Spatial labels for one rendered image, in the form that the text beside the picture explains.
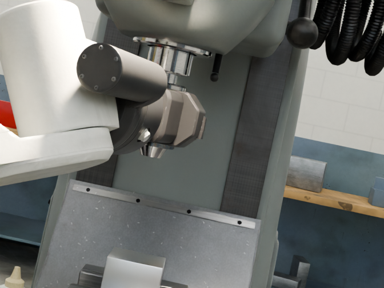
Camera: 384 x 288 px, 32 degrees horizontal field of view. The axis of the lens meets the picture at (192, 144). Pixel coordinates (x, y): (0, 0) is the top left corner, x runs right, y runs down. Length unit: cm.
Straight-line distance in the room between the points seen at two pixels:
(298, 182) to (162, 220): 337
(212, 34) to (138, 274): 26
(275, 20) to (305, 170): 362
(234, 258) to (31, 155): 66
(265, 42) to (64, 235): 46
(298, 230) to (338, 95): 101
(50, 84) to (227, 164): 65
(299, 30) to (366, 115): 439
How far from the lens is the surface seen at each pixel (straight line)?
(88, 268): 80
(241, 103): 110
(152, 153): 72
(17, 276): 76
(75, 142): 48
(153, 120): 59
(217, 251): 108
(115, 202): 111
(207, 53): 71
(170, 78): 72
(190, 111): 66
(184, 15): 64
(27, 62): 49
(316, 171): 442
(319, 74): 498
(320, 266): 507
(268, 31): 83
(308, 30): 64
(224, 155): 110
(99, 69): 47
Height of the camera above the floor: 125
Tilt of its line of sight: 3 degrees down
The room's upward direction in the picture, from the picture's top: 12 degrees clockwise
